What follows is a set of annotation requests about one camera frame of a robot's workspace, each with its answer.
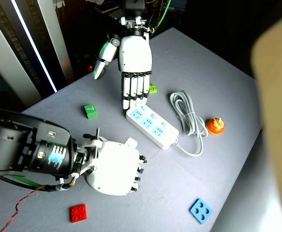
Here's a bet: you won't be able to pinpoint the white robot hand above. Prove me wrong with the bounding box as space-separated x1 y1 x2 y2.
93 32 154 111
84 136 148 196

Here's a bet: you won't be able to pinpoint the white power strip blue sockets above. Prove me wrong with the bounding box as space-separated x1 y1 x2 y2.
126 104 180 151

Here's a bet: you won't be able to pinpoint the lime studded building block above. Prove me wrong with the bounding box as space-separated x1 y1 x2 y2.
148 83 159 95

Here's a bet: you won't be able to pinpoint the dark flat device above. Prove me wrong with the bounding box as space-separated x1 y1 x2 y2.
109 8 127 20

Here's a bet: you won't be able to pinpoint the smartphone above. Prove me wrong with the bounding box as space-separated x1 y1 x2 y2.
94 0 120 14

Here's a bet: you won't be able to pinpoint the red studded building block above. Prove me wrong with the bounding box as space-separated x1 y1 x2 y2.
69 203 89 224

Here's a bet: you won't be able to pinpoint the green number seven cube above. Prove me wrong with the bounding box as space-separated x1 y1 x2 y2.
84 103 99 120

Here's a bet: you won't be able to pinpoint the grey table cloth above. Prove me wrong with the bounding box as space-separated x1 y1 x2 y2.
0 27 265 232

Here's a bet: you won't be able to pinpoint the blue four-hole block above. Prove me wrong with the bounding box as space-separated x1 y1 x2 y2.
189 198 213 225

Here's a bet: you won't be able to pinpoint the white LED light strip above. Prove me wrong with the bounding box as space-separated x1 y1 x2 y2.
10 0 58 94

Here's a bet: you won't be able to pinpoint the orange round toy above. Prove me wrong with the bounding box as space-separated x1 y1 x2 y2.
205 117 226 136

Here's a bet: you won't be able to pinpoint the grey side panel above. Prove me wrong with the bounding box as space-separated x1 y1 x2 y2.
0 4 43 107

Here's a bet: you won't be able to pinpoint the blurred beige foreground object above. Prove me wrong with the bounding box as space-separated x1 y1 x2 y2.
251 7 282 232

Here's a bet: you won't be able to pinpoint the green cable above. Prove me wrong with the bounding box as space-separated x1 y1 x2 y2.
155 0 172 30

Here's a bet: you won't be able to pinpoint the grey power strip cable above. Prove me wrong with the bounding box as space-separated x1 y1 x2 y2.
169 90 209 158

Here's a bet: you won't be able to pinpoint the white frame post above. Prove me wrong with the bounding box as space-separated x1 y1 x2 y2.
36 0 75 83

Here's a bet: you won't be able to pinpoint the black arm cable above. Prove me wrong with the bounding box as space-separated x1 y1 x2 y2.
0 174 72 193

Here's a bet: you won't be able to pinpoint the thin red wire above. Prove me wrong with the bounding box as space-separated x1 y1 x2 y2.
0 185 46 232

